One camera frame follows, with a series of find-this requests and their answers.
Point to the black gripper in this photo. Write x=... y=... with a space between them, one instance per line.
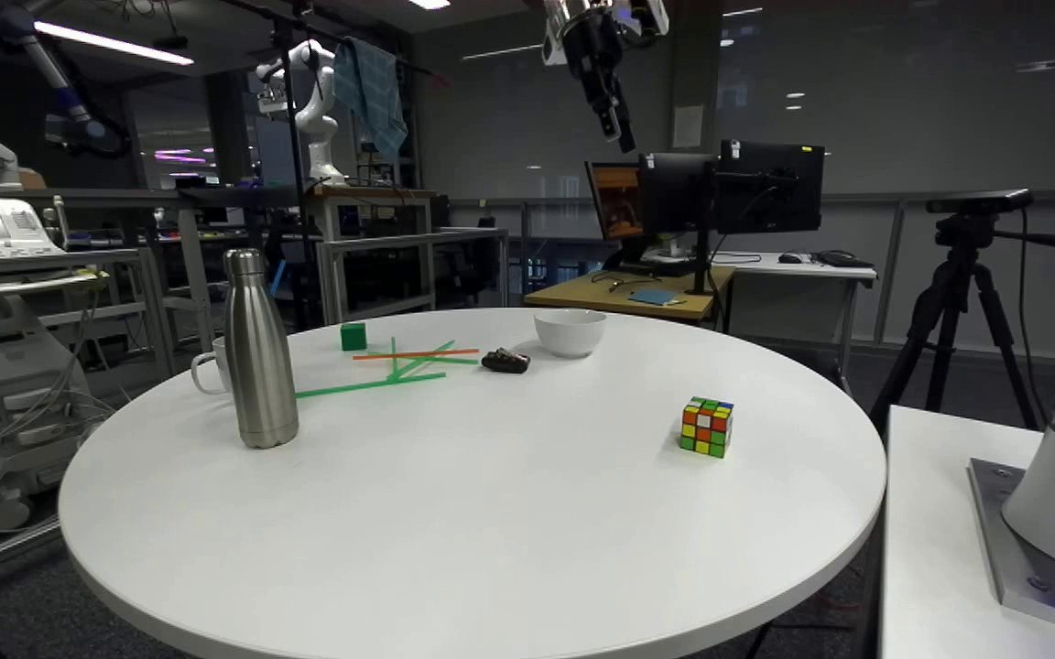
x=595 y=42

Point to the multicoloured Rubik's cube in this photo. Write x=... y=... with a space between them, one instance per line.
x=703 y=425

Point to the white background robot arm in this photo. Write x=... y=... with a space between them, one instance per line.
x=311 y=112

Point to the grey overhead robot arm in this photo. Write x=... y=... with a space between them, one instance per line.
x=65 y=112

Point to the small green cube block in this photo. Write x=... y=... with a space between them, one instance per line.
x=353 y=338

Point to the monitor with lit screen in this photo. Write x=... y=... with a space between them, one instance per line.
x=618 y=204

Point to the black monitor with stand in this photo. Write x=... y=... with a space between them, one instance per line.
x=676 y=196

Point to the wide black monitor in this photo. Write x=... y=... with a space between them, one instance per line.
x=770 y=187

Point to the wooden desk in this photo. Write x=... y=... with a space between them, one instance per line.
x=601 y=297

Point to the blue pad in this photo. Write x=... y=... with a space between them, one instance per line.
x=654 y=294

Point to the white bowl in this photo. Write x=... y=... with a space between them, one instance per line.
x=570 y=336

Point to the blue hanging cloth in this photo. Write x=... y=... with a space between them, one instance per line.
x=376 y=97

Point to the white desk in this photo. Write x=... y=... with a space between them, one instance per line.
x=797 y=278

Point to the black folding pocket tool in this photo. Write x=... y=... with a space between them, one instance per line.
x=507 y=359

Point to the black keyboard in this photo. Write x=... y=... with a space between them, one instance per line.
x=845 y=257

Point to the metal shelf table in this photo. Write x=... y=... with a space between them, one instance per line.
x=332 y=257

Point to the black stand pole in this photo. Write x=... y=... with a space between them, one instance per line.
x=294 y=150

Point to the long green straw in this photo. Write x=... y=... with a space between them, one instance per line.
x=369 y=388

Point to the stainless steel water bottle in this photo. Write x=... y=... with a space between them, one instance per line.
x=260 y=368

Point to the white mug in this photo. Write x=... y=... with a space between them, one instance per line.
x=222 y=373

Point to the white ceiling light strip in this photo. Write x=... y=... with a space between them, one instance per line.
x=99 y=42

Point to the white robot mounting table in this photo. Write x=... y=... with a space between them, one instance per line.
x=944 y=551

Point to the white lab machine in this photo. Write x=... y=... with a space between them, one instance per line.
x=1 y=368

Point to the black camera tripod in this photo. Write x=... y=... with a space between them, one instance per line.
x=954 y=240

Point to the black camera on tripod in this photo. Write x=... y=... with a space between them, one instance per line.
x=979 y=198

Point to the grey metal base plate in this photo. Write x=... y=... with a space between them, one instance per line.
x=1017 y=551

